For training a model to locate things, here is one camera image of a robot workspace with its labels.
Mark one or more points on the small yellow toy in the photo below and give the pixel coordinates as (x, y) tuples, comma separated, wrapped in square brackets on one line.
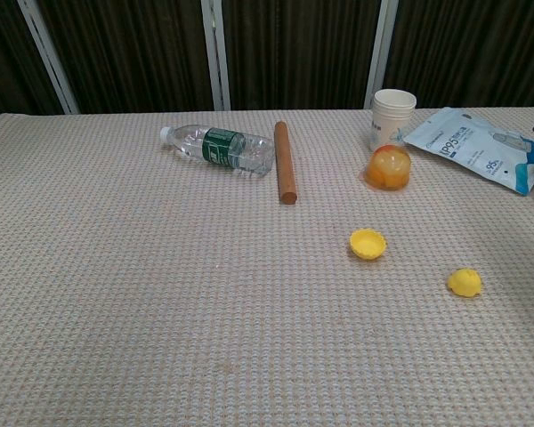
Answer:
[(465, 283)]

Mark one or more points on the yellow cup-shaped mould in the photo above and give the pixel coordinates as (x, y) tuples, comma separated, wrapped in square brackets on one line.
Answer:
[(368, 244)]

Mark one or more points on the white KP95 mask package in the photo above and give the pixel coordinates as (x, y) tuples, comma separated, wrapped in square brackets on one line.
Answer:
[(467, 142)]

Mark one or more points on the dark ribbed curtain panel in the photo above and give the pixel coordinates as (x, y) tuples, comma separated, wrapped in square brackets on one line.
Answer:
[(298, 53), (138, 53)]

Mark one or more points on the brown wooden rolling stick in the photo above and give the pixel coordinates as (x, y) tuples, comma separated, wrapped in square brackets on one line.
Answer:
[(285, 164)]

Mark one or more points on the clear plastic water bottle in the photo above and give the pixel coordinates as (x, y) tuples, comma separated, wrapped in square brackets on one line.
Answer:
[(222, 147)]

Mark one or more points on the beige woven tablecloth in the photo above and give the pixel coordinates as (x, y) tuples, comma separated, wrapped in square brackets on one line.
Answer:
[(160, 311)]

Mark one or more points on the white metal frame post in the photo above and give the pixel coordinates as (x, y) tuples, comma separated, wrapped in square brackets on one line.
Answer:
[(379, 58), (49, 58), (216, 58)]

